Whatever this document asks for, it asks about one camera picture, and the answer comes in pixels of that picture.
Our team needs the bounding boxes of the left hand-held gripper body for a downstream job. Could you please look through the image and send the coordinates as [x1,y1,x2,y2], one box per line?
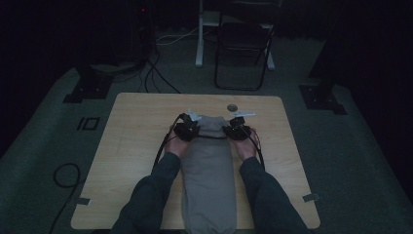
[172,108,203,142]

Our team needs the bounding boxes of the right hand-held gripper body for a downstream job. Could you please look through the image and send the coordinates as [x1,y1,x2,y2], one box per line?
[223,110,257,142]

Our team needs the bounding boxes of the grey pants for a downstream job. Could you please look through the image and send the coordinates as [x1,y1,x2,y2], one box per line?
[180,115,239,234]

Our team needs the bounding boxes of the person's right hand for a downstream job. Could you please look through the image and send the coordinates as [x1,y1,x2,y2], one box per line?
[231,127,260,161]

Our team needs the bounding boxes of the person's left hand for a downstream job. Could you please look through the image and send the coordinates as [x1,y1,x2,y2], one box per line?
[164,134,193,159]

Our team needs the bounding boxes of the black stand base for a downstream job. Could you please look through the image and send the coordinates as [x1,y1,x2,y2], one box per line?
[62,64,115,104]
[298,72,348,116]

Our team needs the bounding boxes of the black folding chair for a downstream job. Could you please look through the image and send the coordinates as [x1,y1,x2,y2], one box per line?
[213,0,284,92]

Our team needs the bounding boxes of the dark computer tower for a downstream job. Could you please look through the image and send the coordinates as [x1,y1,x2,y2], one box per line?
[129,0,154,63]

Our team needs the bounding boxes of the right hand-held gripper cable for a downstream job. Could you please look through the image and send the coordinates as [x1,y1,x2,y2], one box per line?
[241,124,266,173]

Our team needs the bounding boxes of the black floor cables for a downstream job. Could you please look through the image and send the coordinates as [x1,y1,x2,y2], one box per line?
[138,48,181,95]

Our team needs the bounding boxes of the white desk frame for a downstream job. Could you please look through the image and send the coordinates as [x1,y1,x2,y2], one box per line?
[195,0,276,71]

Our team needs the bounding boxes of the white floor cable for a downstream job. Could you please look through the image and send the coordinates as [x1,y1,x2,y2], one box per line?
[155,26,202,46]

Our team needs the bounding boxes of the black looped floor cable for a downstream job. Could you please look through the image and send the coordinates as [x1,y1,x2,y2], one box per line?
[48,162,86,234]

